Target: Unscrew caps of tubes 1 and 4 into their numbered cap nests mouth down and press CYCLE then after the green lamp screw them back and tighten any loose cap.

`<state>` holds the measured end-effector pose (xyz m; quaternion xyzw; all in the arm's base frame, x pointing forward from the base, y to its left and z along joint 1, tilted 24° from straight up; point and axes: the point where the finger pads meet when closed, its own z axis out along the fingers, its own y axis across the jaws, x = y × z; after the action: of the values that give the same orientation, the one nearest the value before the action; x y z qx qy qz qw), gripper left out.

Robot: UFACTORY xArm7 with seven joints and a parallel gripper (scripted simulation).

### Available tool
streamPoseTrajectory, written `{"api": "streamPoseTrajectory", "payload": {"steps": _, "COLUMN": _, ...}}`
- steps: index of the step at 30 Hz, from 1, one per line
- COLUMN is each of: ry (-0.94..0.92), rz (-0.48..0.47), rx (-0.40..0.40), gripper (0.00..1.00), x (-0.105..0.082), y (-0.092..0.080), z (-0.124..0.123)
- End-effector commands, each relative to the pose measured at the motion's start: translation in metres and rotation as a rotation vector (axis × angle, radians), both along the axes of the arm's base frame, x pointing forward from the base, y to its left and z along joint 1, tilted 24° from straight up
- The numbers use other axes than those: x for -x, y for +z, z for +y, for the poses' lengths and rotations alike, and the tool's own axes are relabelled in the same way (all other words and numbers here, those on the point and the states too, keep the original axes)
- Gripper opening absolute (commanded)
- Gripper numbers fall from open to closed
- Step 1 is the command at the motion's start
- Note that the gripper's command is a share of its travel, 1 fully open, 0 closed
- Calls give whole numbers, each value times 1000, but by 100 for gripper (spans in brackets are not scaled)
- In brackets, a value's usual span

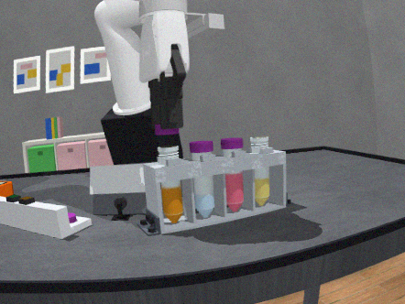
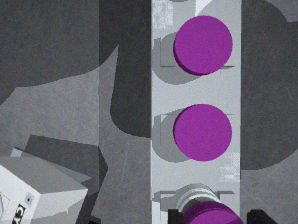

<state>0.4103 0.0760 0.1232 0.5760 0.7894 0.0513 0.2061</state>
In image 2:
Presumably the white button panel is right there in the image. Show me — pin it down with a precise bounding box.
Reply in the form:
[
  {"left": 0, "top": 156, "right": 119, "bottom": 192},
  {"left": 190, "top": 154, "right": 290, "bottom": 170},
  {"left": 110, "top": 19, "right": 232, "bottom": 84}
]
[{"left": 0, "top": 148, "right": 96, "bottom": 224}]

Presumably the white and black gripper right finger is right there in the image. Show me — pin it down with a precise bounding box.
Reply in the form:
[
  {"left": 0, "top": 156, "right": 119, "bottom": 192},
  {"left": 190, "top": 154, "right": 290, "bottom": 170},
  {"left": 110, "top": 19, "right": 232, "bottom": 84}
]
[{"left": 247, "top": 210, "right": 277, "bottom": 224}]

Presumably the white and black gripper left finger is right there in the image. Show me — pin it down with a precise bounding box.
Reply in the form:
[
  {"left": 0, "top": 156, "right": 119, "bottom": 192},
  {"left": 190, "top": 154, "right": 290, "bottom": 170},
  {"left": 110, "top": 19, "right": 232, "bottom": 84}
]
[{"left": 168, "top": 209, "right": 186, "bottom": 224}]

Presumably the white threaded tube neck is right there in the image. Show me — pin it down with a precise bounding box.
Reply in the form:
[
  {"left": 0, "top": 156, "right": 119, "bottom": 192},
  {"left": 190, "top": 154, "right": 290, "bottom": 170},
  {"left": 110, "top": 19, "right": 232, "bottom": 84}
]
[{"left": 176, "top": 188, "right": 221, "bottom": 215}]

